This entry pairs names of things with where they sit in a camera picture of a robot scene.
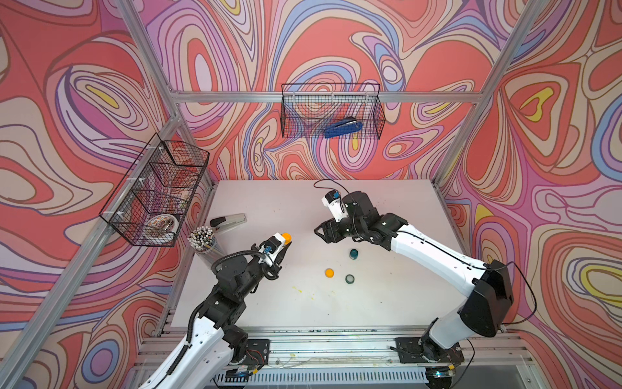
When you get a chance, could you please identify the blue stapler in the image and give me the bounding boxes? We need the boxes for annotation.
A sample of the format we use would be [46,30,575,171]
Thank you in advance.
[323,117,363,139]

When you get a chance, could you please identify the black wire basket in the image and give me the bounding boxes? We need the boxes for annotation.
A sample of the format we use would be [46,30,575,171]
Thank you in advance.
[280,81,386,139]
[99,135,210,247]

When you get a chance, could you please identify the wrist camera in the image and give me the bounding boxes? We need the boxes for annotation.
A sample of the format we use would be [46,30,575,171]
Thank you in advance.
[322,189,348,222]
[259,233,291,260]

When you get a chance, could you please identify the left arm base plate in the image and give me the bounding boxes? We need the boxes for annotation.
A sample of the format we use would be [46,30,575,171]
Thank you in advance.
[230,338,271,366]

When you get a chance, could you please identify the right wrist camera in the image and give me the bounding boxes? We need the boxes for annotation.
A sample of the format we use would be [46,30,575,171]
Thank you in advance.
[322,189,348,222]

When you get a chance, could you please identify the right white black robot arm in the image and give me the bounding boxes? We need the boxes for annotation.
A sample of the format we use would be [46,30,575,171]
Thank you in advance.
[314,190,513,360]

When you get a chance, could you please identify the left black wire basket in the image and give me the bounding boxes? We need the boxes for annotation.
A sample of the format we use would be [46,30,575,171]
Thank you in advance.
[99,135,210,247]

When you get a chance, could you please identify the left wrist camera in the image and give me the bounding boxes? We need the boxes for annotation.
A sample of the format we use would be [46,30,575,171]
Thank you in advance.
[259,233,291,260]

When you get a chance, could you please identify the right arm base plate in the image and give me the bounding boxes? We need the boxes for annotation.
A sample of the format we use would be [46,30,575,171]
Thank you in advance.
[390,337,465,366]

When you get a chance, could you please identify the back black wire basket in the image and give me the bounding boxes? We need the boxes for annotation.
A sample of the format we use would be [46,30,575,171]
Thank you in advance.
[280,81,386,139]

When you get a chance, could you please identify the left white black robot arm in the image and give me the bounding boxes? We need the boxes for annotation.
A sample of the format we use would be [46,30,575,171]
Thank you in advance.
[141,245,289,388]

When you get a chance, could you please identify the cup of pencils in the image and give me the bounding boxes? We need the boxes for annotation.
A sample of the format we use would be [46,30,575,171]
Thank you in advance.
[188,226,226,267]

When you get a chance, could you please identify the grey stapler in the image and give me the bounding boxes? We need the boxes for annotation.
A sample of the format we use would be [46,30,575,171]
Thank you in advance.
[209,213,247,231]

